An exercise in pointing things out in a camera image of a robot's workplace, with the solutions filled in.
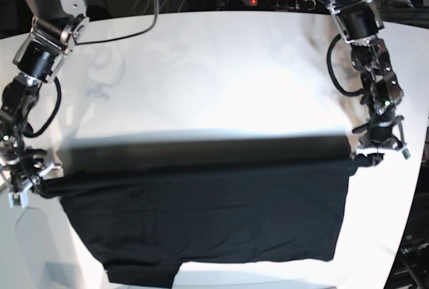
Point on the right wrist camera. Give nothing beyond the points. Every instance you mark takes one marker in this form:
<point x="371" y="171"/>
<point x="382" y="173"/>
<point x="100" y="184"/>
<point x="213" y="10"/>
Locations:
<point x="18" y="199"/>

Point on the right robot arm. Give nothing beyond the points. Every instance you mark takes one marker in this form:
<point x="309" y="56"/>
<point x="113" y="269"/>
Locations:
<point x="56" y="26"/>

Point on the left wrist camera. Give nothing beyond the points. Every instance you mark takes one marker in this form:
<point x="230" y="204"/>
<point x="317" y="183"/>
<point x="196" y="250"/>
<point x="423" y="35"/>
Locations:
<point x="405" y="153"/>

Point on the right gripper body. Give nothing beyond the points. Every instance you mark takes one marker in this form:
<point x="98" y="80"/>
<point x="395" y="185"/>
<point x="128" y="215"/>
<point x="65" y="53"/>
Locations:
<point x="22" y="166"/>

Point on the black power strip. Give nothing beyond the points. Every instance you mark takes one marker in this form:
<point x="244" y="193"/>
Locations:
<point x="289" y="5"/>

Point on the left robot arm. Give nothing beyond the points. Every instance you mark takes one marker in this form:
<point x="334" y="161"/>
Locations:
<point x="359" y="24"/>

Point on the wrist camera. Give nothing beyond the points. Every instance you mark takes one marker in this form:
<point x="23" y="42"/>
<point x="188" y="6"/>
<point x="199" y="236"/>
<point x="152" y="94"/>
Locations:
<point x="405" y="153"/>
<point x="18" y="199"/>

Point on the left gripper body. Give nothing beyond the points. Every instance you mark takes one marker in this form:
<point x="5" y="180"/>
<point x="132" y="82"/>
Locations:
<point x="382" y="132"/>

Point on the black T-shirt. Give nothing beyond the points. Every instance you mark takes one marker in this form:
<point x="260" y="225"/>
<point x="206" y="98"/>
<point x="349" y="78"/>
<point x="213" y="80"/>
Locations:
<point x="272" y="203"/>

